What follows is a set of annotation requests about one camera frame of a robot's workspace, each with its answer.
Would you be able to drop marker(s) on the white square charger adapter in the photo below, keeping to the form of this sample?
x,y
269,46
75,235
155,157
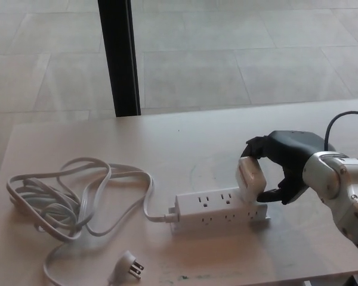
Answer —
x,y
250,180

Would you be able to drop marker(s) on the black vertical post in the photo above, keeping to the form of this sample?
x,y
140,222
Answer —
x,y
120,59

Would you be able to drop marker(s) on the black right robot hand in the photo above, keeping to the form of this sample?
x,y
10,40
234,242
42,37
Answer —
x,y
289,149

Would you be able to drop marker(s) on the white power strip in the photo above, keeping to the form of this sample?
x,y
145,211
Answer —
x,y
209,210

